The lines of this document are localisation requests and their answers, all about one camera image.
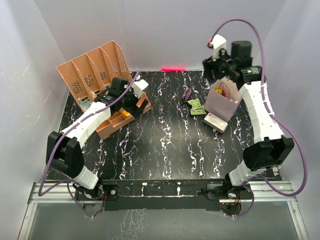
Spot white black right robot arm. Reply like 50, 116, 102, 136
202, 35, 295, 199

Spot white red cardboard box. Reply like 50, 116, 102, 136
203, 113, 228, 133

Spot green snack packet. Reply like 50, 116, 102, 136
187, 98, 206, 116

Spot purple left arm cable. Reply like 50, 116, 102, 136
37, 70, 141, 220

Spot blue correction tape blister pack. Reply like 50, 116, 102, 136
78, 98, 92, 112

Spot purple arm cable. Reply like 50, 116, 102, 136
211, 18, 308, 218
37, 70, 141, 220

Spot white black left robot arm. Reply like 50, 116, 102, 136
44, 77, 149, 200

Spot aluminium frame rail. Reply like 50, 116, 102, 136
17, 169, 308, 240

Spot peach plastic desk organizer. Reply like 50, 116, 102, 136
56, 41, 151, 139

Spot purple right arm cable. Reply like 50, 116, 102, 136
211, 18, 308, 218

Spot purple M&M's packet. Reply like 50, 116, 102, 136
182, 86, 192, 102

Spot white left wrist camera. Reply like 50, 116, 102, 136
131, 79, 149, 99

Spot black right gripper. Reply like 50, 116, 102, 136
202, 47, 236, 84

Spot yellow cap small box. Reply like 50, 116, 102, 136
122, 110, 132, 119

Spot yellow snack bar packet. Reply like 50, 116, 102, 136
214, 87, 224, 94

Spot pink red marker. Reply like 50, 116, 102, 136
161, 67, 186, 72

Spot red snack packet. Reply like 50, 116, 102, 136
222, 90, 230, 99

